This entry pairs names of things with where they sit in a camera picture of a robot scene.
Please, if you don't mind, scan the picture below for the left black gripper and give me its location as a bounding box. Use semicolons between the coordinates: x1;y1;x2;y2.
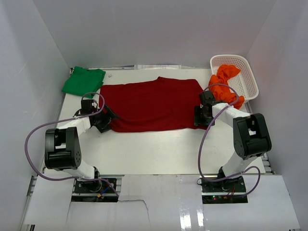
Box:
92;103;120;133

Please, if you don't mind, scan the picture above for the red t-shirt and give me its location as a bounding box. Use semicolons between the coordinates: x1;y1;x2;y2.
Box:
99;77;203;133

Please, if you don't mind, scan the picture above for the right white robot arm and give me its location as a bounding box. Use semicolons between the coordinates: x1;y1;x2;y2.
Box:
194;90;272;192

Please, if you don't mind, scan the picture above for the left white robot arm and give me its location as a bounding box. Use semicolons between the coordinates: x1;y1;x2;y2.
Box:
44;99;120;192

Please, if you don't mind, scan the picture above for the orange crumpled t-shirt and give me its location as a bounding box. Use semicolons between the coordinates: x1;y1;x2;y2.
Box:
209;64;241;104

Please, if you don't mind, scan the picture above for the green folded t-shirt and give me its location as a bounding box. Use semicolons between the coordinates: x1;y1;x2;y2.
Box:
62;66;106;96

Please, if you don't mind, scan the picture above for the white perforated plastic basket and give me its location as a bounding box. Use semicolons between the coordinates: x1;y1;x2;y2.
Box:
210;54;259;103

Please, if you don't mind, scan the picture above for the white paper sheet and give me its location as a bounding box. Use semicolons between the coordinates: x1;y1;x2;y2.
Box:
134;64;181;70

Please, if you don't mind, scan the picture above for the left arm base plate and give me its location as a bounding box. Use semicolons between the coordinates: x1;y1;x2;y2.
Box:
71;180;118;203

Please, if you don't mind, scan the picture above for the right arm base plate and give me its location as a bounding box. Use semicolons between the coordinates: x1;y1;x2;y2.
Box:
196;177;248;205

